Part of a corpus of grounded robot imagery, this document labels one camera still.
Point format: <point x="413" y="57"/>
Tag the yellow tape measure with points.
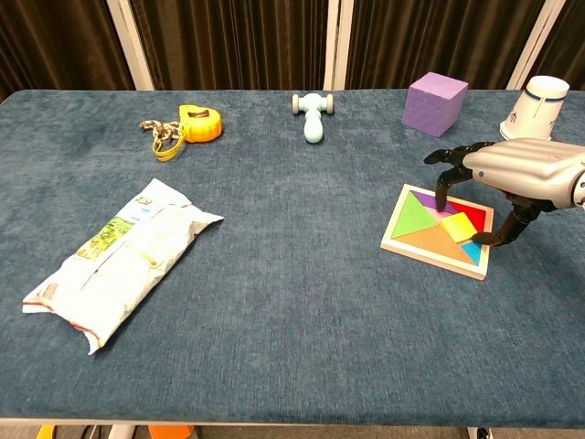
<point x="201" y="125"/>

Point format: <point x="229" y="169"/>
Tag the orange object under table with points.
<point x="170" y="432"/>

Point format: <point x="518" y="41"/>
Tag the wooden tangram puzzle tray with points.
<point x="388" y="244"/>

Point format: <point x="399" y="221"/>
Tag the red triangle tangram piece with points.
<point x="475" y="217"/>

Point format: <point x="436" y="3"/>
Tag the pink triangle tangram piece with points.
<point x="434" y="217"/>

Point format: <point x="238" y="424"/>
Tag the white table leg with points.
<point x="121" y="432"/>

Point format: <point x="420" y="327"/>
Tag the dark brown curtain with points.
<point x="434" y="36"/>
<point x="55" y="41"/>
<point x="228" y="41"/>
<point x="569" y="41"/>

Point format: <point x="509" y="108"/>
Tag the yellow square tangram piece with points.
<point x="458" y="227"/>

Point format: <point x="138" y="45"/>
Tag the white soft tissue pack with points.
<point x="119" y="260"/>

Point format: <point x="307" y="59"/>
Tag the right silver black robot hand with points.
<point x="516" y="164"/>

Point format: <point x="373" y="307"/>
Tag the blue triangular block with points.
<point x="474" y="253"/>

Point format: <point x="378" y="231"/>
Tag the purple foam cube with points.
<point x="429" y="107"/>

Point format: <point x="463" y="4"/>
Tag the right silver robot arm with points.
<point x="578" y="185"/>

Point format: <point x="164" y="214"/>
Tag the orange triangle tangram piece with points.
<point x="429" y="242"/>

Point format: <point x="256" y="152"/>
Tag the white paper cup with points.
<point x="535" y="107"/>

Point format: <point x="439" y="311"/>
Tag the green triangle tangram piece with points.
<point x="412" y="219"/>

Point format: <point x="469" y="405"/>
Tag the light blue toy hammer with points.
<point x="312" y="119"/>

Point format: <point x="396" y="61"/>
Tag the purple parallelogram tangram piece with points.
<point x="427" y="201"/>

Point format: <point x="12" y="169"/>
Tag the yellow object under table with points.
<point x="45" y="432"/>

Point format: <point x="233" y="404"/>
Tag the blue fabric tablecloth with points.
<point x="274" y="274"/>

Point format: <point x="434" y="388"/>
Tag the white frame post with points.
<point x="532" y="46"/>
<point x="338" y="46"/>
<point x="130" y="46"/>

